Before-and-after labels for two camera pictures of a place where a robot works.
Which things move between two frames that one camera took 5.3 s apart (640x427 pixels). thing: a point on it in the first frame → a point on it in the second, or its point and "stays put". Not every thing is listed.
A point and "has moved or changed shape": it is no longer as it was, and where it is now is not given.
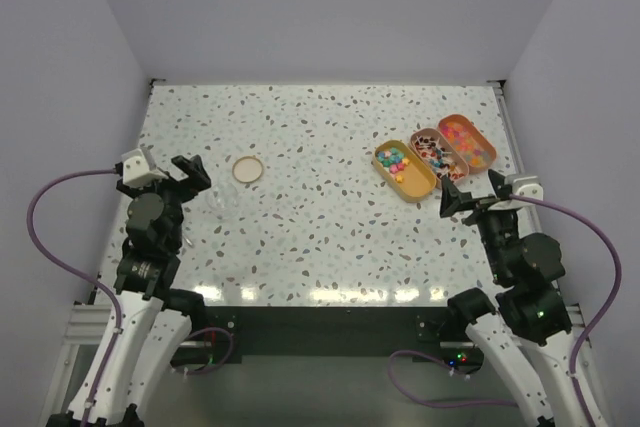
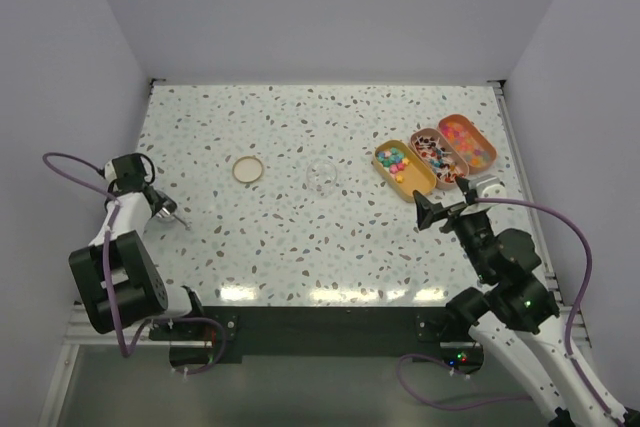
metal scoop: [188, 241] has moved or changed shape
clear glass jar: [221, 201] → [321, 178]
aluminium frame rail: [87, 324] stays put
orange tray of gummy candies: [478, 150] stays put
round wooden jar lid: [247, 169] stays put
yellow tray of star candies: [399, 167] stays put
